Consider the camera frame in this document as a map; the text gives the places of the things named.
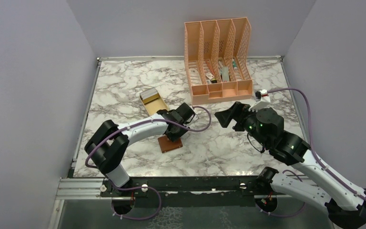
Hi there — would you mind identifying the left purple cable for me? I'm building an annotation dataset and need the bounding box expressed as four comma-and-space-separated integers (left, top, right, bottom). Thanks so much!
85, 105, 212, 221

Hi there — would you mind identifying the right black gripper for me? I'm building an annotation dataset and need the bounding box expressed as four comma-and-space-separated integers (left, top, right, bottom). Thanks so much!
215, 100, 270, 148

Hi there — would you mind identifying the purple cable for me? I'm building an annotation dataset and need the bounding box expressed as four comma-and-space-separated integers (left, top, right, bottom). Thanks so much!
254, 88, 366, 219
85, 105, 212, 221

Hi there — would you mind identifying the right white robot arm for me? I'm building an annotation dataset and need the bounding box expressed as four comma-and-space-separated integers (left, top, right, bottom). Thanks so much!
215, 102, 366, 229

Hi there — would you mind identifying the small box in organizer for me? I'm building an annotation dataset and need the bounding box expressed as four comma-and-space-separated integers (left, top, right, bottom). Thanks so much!
204, 72, 218, 84

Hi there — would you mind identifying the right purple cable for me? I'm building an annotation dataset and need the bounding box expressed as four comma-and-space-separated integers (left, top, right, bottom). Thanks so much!
254, 88, 366, 219

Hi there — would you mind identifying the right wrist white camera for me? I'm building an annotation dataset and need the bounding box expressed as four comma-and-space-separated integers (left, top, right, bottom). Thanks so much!
249, 89, 271, 112

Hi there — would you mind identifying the green white tube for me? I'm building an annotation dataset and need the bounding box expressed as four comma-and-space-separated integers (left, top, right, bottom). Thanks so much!
232, 59, 238, 71

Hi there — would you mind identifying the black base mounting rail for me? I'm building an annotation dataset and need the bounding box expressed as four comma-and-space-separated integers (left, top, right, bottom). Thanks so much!
100, 176, 278, 208

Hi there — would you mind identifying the orange plastic file organizer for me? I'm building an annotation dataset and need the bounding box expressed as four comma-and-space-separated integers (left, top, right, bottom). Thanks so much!
184, 17, 253, 105

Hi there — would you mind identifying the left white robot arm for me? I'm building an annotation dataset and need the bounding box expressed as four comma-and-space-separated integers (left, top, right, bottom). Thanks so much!
84, 103, 195, 196

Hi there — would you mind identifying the brown leather card holder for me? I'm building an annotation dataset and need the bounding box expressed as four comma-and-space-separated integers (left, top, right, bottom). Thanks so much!
158, 135, 183, 153

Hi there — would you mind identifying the tan oval card tray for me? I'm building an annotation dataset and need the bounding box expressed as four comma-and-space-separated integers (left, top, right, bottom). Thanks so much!
140, 92, 169, 116

